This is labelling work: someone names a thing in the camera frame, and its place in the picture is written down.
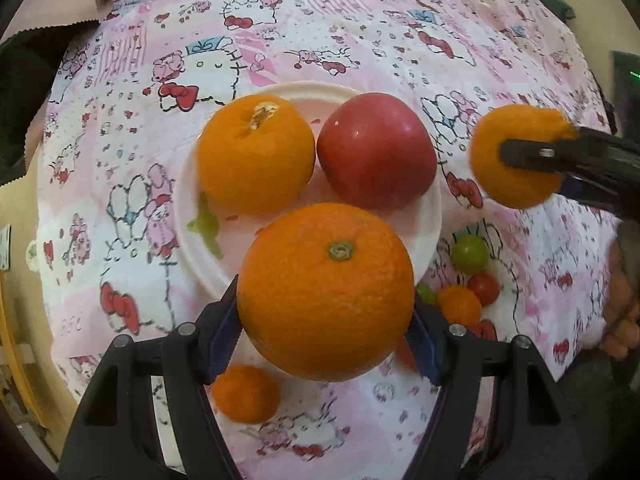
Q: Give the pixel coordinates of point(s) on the green grape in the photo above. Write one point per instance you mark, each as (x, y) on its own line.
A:
(470, 253)

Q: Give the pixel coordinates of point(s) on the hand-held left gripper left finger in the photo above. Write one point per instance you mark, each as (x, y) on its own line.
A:
(225, 337)

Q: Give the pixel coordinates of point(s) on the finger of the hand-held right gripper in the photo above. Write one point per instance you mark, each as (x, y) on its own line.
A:
(530, 155)

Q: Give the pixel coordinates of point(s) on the red cherry tomato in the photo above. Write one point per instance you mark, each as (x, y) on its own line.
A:
(484, 288)

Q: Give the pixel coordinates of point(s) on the person's right hand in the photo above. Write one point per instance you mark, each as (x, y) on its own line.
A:
(622, 305)

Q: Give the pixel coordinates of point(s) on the white plate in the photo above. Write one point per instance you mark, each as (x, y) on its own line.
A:
(196, 260)

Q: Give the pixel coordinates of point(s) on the black device with green light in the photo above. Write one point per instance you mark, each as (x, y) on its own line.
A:
(627, 90)

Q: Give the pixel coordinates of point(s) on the small mandarin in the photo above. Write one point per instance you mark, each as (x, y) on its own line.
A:
(457, 307)
(245, 394)
(515, 122)

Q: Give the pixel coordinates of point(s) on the large round orange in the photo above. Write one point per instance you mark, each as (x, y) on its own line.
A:
(325, 305)

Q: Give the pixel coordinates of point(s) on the pear-shaped orange with stem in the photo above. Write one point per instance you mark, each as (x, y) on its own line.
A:
(255, 165)

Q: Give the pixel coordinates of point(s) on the pink printed blanket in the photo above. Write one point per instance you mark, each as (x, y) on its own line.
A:
(350, 35)

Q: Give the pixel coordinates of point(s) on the red apple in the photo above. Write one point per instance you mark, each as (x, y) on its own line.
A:
(375, 155)

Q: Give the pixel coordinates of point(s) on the pink cloth with black backing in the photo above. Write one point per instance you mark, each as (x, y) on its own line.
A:
(35, 110)

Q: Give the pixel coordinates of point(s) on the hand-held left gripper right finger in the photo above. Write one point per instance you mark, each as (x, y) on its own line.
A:
(425, 347)

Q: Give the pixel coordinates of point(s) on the person's grey trousers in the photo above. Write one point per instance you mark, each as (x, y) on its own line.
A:
(600, 410)

